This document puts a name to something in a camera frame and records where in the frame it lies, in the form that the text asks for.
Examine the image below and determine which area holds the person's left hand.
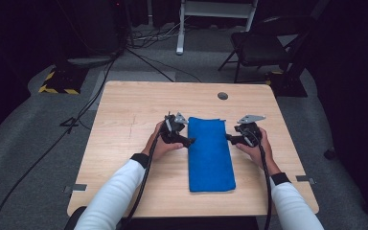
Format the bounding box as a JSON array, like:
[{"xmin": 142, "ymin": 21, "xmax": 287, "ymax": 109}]
[{"xmin": 141, "ymin": 121, "xmax": 185, "ymax": 162}]

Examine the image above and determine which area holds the grey tape marker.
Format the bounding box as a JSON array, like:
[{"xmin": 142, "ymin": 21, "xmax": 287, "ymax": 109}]
[
  {"xmin": 295, "ymin": 174, "xmax": 316, "ymax": 185},
  {"xmin": 64, "ymin": 183, "xmax": 88, "ymax": 194}
]

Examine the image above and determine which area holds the blue towel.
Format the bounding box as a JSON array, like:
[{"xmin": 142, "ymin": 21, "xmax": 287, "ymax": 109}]
[{"xmin": 187, "ymin": 116, "xmax": 237, "ymax": 194}]

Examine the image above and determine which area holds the small black floor object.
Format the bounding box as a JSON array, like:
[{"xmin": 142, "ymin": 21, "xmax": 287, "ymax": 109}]
[{"xmin": 323, "ymin": 147, "xmax": 337, "ymax": 161}]

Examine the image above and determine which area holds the thin black floor cable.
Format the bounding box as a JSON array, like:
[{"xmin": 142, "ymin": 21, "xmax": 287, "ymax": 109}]
[{"xmin": 125, "ymin": 47, "xmax": 203, "ymax": 83}]

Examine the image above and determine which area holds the long black floor cable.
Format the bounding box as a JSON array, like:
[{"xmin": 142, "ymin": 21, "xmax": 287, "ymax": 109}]
[{"xmin": 0, "ymin": 56, "xmax": 118, "ymax": 230}]

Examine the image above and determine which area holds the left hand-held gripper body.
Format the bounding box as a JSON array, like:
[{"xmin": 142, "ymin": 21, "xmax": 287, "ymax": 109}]
[{"xmin": 159, "ymin": 111, "xmax": 190, "ymax": 144}]

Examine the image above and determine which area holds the person's right hand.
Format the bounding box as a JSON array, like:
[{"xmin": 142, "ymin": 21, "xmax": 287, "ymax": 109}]
[{"xmin": 235, "ymin": 126, "xmax": 283, "ymax": 177}]

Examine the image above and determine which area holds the right hand-held gripper black cable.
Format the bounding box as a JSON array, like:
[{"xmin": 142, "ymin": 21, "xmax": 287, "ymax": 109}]
[{"xmin": 243, "ymin": 127, "xmax": 273, "ymax": 230}]

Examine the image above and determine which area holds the bundle of floor cables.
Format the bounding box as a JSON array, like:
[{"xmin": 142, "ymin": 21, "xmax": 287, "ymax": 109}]
[{"xmin": 129, "ymin": 22, "xmax": 186, "ymax": 50}]

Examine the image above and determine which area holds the hand-held gripper black cable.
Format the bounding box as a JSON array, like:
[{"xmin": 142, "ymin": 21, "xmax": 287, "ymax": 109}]
[
  {"xmin": 243, "ymin": 127, "xmax": 273, "ymax": 230},
  {"xmin": 121, "ymin": 132, "xmax": 163, "ymax": 230}
]

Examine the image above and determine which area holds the left hand-held gripper black cable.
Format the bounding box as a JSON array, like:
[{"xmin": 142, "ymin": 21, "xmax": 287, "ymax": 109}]
[{"xmin": 121, "ymin": 132, "xmax": 163, "ymax": 230}]

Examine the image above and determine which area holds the white metal stand frame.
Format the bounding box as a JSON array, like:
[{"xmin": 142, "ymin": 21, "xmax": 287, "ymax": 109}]
[{"xmin": 175, "ymin": 0, "xmax": 260, "ymax": 57}]

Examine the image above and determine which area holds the black base with yellow stripes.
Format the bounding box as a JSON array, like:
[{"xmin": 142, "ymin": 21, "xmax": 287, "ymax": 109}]
[{"xmin": 37, "ymin": 64, "xmax": 89, "ymax": 96}]

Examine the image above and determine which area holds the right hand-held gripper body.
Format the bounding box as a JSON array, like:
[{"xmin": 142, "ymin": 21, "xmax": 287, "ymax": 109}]
[{"xmin": 234, "ymin": 114, "xmax": 266, "ymax": 148}]

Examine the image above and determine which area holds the black folding chair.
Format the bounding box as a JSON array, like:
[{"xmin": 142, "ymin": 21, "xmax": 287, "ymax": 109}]
[{"xmin": 217, "ymin": 14, "xmax": 314, "ymax": 84}]

